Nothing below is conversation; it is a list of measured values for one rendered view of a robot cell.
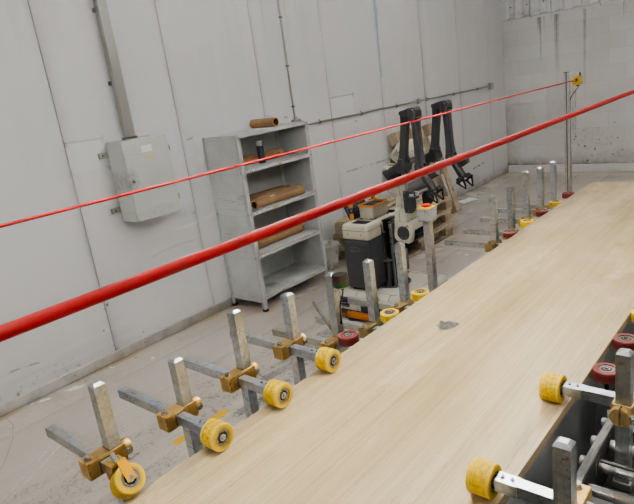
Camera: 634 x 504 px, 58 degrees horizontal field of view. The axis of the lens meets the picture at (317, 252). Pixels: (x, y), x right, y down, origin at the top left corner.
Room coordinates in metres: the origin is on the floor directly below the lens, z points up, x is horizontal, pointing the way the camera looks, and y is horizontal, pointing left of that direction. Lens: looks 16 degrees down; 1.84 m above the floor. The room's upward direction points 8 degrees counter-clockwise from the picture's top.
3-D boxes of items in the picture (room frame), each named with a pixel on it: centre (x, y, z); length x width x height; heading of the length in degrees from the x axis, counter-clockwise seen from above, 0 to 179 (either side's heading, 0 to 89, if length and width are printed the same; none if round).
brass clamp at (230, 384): (1.77, 0.31, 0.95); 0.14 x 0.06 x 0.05; 138
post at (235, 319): (1.78, 0.30, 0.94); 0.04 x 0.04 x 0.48; 48
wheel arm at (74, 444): (1.46, 0.75, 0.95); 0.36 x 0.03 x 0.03; 48
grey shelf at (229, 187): (5.26, 0.38, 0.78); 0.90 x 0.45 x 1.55; 138
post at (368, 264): (2.34, -0.21, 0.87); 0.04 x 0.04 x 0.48; 48
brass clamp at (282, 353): (1.95, 0.14, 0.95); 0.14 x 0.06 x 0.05; 138
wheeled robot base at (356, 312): (4.33, -0.57, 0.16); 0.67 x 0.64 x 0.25; 48
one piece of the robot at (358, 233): (4.39, -0.50, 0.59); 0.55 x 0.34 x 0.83; 138
